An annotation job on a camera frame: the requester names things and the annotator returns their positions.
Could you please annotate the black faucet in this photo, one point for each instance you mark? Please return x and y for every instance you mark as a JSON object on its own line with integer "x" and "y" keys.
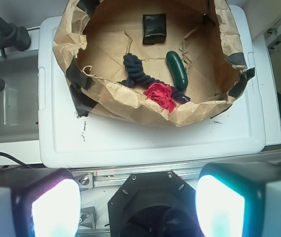
{"x": 12, "y": 36}

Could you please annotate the brown paper bag tray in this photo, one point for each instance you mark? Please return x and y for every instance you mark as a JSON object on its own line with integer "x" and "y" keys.
{"x": 98, "y": 46}

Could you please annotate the green cucumber toy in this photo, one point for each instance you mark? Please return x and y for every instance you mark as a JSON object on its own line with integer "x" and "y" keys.
{"x": 177, "y": 70}

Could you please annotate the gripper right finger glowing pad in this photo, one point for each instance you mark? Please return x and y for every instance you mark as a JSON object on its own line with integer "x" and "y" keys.
{"x": 239, "y": 199}

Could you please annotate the black box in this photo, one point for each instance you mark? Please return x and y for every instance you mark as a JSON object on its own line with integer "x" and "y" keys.
{"x": 154, "y": 29}

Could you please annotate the aluminium rail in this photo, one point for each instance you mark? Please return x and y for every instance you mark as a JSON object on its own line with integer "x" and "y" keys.
{"x": 187, "y": 170}

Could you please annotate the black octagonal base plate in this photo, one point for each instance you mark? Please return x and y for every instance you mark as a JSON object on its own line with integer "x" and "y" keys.
{"x": 153, "y": 206}

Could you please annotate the red crumpled paper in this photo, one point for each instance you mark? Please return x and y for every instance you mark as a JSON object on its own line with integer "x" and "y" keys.
{"x": 162, "y": 95}

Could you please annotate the white plastic board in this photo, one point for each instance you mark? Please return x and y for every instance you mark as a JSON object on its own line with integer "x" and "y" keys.
{"x": 67, "y": 140}

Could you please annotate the metal corner bracket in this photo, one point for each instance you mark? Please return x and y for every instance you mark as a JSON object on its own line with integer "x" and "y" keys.
{"x": 85, "y": 181}

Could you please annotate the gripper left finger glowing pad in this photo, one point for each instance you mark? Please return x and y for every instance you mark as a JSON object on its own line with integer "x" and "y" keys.
{"x": 38, "y": 202}

